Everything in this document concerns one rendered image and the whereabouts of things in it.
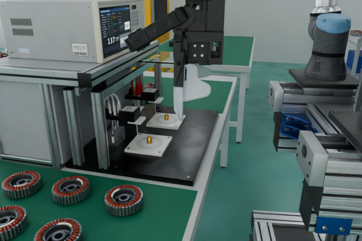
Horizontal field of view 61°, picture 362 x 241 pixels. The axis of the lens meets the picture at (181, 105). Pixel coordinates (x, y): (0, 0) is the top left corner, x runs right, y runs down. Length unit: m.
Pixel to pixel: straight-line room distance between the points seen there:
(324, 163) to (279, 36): 5.68
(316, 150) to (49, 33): 0.93
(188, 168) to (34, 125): 0.56
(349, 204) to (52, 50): 1.04
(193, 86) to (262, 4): 5.89
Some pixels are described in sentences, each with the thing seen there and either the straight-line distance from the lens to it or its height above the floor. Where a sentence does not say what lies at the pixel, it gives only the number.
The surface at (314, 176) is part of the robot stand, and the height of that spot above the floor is 0.93.
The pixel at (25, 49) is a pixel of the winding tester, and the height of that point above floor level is 1.15.
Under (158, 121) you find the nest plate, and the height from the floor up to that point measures 0.78.
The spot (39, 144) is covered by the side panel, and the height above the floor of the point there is 0.84.
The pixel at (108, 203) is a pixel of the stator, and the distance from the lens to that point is 0.94.
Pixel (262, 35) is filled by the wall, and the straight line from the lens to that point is 6.40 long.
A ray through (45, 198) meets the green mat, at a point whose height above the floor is 0.75.
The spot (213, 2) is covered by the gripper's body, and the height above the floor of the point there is 1.33.
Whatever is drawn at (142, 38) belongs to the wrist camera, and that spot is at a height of 1.28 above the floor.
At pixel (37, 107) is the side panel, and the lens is 1.15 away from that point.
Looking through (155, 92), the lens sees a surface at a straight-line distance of 1.39.
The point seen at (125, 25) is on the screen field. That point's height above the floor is 1.22.
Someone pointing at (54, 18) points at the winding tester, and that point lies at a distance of 1.17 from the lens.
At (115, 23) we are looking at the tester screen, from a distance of 1.19.
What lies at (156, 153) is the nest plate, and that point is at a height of 0.78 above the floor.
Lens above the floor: 1.35
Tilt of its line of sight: 21 degrees down
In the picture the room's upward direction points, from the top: straight up
